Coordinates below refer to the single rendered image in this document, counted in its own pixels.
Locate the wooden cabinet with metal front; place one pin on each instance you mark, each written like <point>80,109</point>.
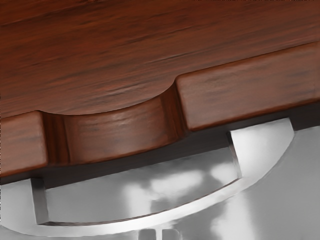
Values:
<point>125,62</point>

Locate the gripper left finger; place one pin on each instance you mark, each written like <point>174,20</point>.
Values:
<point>148,235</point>

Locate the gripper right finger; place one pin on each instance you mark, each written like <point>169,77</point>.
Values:
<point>168,235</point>

